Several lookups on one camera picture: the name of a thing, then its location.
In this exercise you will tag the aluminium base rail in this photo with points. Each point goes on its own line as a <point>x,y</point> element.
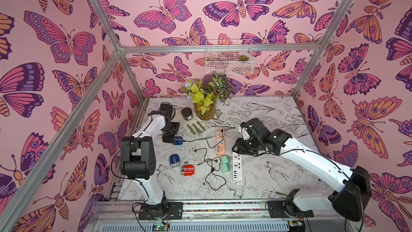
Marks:
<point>258,215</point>

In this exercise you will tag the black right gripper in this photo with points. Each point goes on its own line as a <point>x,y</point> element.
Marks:
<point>243,145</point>

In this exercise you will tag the potted green artificial plant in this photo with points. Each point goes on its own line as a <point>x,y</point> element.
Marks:
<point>206,92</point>

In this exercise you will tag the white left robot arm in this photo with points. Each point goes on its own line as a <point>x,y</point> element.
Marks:
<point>138,163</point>

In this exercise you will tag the white power strip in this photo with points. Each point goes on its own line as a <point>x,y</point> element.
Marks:
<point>237,174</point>

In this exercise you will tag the small black jar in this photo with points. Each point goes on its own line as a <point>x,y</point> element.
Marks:
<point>187,113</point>

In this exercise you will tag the pink power strip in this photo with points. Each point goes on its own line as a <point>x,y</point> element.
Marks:
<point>220,146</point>

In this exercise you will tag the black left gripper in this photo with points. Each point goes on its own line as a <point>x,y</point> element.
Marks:
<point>170,139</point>

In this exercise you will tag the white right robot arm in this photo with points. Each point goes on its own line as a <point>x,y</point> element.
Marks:
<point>351,187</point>

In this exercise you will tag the white wire wall basket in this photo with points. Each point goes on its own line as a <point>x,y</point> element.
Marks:
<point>222,59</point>

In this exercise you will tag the small plant in basket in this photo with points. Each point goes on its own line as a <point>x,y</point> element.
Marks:
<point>243,58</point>

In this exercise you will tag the green power adapter cube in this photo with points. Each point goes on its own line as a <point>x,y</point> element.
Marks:
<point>225,159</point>

